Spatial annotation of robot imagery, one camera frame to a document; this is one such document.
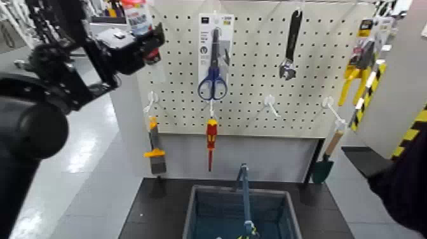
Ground teal crate handle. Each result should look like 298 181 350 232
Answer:
233 163 259 239

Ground white pegboard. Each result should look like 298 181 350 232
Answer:
137 0 377 139

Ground yellow striped tape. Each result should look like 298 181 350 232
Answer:
237 226 259 239

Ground teal crate grey rim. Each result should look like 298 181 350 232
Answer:
181 185 303 239

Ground grey yellow scraper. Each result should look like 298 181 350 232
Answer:
143 116 167 175

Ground red yellow screwdriver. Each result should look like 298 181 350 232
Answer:
205 118 219 172

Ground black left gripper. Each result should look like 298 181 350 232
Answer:
94 22 166 76

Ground grey metal back panel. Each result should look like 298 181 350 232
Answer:
142 132 325 183

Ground black adjustable wrench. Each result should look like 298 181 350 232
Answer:
278 8 304 81

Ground red glue tube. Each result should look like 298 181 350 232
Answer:
120 0 161 65

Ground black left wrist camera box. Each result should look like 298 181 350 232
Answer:
57 0 90 44

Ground green trowel wooden handle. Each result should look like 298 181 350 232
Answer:
311 128 344 184

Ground grey partition panel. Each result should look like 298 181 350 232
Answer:
90 22 152 179

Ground grey partition with hazard tape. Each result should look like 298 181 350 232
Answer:
354 0 427 160

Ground blue scissors in pack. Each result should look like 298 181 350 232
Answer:
198 13 235 101

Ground yellow handled pliers pack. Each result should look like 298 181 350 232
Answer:
337 18 395 107

